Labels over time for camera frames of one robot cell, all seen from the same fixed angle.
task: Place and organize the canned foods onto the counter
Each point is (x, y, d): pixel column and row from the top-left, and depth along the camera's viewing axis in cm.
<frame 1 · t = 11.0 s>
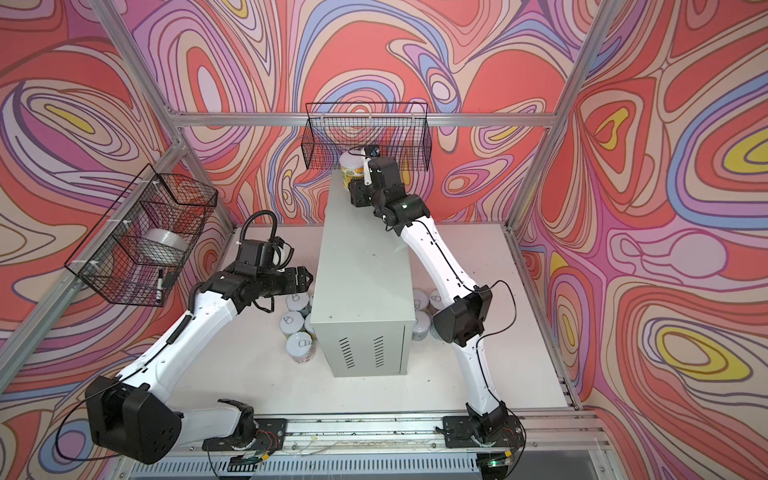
left hand: (303, 276, 81), fingers open
right hand: (360, 189, 81), fingers open
left side can front: (301, 347, 84), point 7 cm above the table
left side can middle: (291, 322, 89), point 6 cm above the table

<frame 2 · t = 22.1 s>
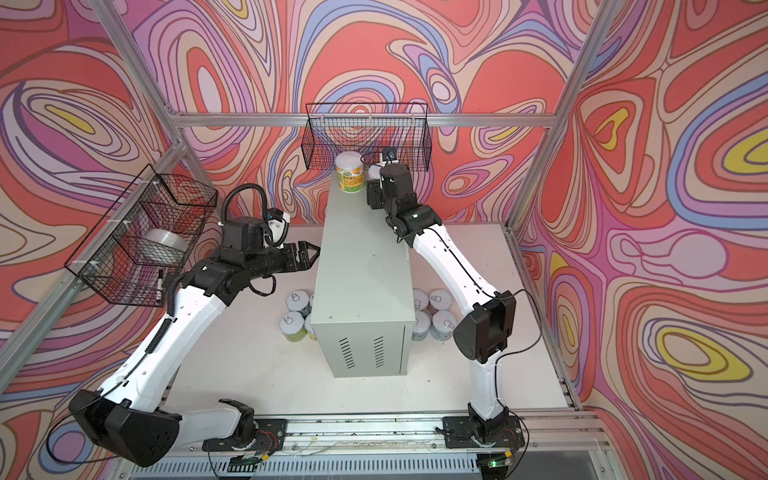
left hand: (311, 248, 73), fingers open
right hand: (384, 187, 80), fingers open
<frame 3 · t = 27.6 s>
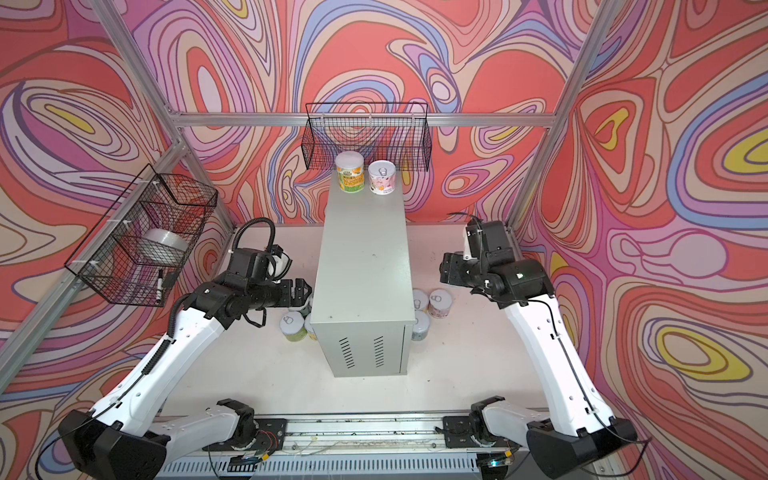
left hand: (299, 287, 77), fingers open
right hand: (456, 275, 70), fingers open
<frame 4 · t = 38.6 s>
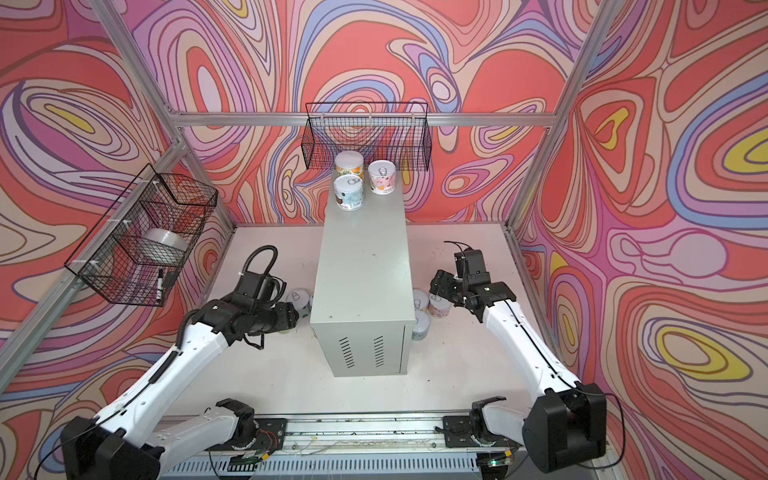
left hand: (290, 315, 80), fingers open
right hand: (444, 292, 83), fingers open
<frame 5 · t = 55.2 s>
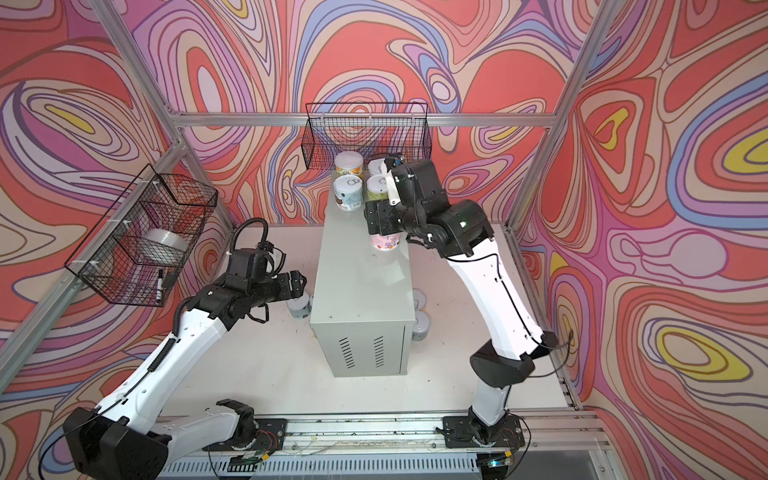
left hand: (295, 279, 79), fingers open
right hand: (385, 217, 65), fingers open
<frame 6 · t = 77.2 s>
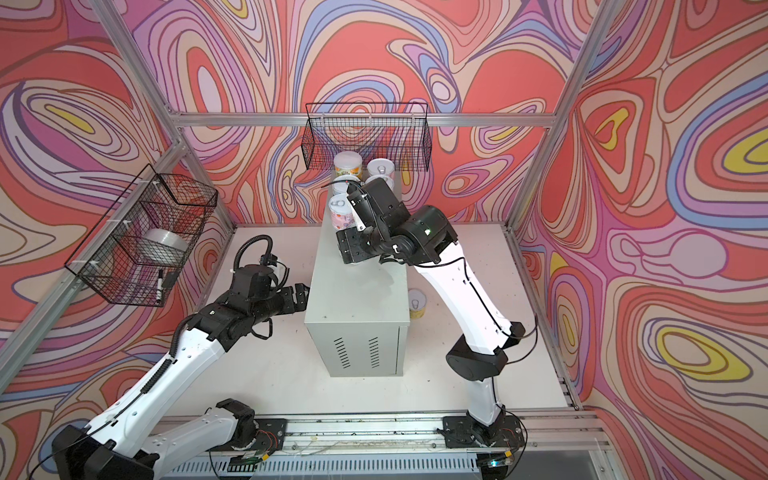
left hand: (300, 290, 78), fingers open
right hand: (358, 249, 65), fingers open
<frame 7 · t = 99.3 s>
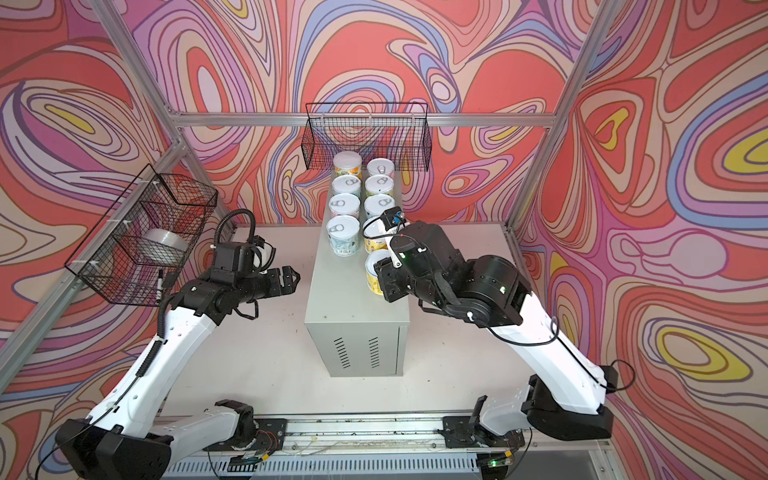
left hand: (287, 276, 76), fingers open
right hand: (386, 273, 57), fingers open
